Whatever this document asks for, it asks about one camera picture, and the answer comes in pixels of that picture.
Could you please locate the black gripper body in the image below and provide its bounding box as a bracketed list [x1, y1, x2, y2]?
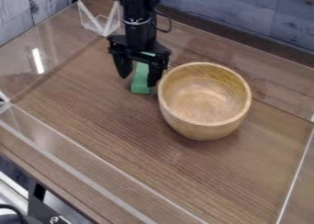
[109, 35, 173, 69]

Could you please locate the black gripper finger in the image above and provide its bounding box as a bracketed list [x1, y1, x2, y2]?
[113, 53, 133, 78]
[148, 63, 164, 87]

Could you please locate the green rectangular stick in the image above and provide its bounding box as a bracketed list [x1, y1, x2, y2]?
[130, 62, 152, 95]

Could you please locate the wooden bowl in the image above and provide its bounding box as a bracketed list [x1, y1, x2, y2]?
[158, 62, 253, 140]

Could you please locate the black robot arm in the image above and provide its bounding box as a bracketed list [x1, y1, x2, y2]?
[107, 0, 173, 87]

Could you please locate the clear acrylic corner bracket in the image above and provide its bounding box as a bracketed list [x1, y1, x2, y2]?
[78, 1, 122, 38]

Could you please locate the clear acrylic front wall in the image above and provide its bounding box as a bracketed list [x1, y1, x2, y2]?
[0, 103, 209, 224]

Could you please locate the black table leg bracket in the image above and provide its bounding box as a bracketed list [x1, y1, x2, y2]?
[27, 181, 70, 224]

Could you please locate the black cable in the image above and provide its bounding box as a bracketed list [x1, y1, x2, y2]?
[0, 203, 30, 224]

